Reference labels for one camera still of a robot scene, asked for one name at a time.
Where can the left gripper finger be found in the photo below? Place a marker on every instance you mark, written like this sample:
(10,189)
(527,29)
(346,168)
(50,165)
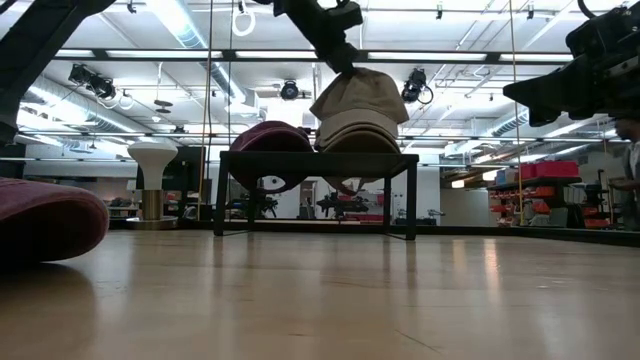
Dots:
(345,60)

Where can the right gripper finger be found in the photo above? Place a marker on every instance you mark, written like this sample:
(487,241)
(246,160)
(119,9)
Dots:
(560,95)

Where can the tan baseball cap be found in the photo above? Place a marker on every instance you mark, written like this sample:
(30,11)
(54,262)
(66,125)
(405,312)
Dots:
(350,127)
(362,145)
(360,95)

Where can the maroon baseball cap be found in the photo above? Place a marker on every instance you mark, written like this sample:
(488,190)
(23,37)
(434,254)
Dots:
(270,137)
(45,220)

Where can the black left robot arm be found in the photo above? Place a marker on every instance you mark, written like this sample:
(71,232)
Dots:
(40,40)

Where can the black workshop robot arm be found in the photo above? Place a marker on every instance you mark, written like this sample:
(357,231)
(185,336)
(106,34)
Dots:
(345,205)
(260,204)

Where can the red plastic storage bin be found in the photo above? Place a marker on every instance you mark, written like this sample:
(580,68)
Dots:
(550,169)

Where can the black rack with orange bins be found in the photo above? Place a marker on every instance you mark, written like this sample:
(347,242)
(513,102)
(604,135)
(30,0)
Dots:
(542,191)

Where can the person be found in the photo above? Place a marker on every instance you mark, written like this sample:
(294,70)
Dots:
(632,165)

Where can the black perforated metal shelf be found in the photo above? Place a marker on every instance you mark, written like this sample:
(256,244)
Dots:
(320,164)

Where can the black ceiling disc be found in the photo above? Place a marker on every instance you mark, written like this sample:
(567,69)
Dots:
(163,103)

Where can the white mushroom lamp brass base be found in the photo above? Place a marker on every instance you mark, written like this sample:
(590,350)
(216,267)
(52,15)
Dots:
(152,160)

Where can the overhead frame light bar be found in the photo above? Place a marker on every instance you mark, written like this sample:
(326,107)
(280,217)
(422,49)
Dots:
(165,54)

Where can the black ceiling camera cluster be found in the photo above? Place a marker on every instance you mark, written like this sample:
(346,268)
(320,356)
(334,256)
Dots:
(95,85)

